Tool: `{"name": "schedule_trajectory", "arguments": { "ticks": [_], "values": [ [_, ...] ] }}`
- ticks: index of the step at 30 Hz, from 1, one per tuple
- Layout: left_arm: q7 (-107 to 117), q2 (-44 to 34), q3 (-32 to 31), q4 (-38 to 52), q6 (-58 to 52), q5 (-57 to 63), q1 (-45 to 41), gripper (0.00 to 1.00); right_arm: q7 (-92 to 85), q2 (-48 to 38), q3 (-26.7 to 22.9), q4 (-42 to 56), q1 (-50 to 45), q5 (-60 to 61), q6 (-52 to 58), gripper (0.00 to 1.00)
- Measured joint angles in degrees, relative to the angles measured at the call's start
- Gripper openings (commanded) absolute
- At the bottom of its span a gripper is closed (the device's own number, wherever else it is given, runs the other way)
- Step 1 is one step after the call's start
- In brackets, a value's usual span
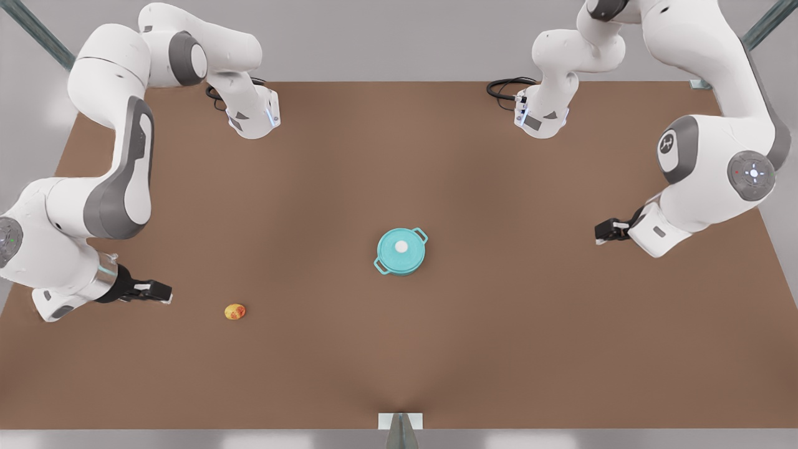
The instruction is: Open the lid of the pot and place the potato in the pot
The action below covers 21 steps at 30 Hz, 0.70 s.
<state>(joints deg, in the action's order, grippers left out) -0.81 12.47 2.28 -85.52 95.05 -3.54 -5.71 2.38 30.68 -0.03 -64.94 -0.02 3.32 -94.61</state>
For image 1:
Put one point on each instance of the teal pot lid white knob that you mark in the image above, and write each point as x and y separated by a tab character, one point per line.
401	249

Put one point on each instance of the yellow red potato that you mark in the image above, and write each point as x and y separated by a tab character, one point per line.
234	311

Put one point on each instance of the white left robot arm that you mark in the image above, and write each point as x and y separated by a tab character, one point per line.
704	168

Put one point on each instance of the silver frame post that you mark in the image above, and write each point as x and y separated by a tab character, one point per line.
38	32
751	38
400	431

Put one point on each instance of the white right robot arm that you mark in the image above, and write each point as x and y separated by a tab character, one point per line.
118	187

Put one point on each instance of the teal pot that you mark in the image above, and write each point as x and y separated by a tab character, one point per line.
402	252

